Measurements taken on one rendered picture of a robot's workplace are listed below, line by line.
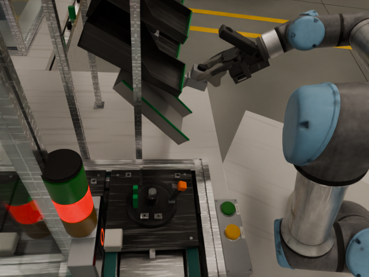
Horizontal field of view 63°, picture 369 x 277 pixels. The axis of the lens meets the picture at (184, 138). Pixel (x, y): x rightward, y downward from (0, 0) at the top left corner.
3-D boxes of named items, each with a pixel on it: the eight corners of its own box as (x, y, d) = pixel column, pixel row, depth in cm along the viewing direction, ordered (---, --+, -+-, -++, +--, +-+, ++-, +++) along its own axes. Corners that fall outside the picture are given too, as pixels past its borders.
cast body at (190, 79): (203, 84, 96) (212, 66, 92) (204, 92, 93) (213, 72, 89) (179, 77, 95) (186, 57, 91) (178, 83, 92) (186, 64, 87)
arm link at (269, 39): (277, 34, 79) (271, 23, 85) (260, 42, 81) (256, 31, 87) (285, 57, 83) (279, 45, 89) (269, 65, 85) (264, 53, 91)
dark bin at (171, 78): (182, 70, 90) (195, 51, 85) (177, 98, 81) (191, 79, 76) (93, 20, 81) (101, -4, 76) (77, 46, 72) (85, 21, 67)
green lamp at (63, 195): (90, 172, 42) (85, 150, 38) (85, 204, 39) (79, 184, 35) (53, 173, 41) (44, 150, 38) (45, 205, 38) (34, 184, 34)
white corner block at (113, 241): (123, 234, 79) (122, 227, 76) (122, 251, 76) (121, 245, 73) (105, 235, 78) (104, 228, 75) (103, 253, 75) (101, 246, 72)
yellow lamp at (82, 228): (99, 208, 49) (95, 192, 46) (95, 237, 46) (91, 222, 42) (67, 208, 49) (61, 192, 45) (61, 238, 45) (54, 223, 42)
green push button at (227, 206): (232, 204, 88) (234, 200, 86) (235, 216, 85) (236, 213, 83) (219, 204, 87) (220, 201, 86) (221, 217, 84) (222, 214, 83)
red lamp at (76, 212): (95, 192, 46) (90, 173, 42) (91, 222, 42) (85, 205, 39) (61, 192, 45) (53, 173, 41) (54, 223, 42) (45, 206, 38)
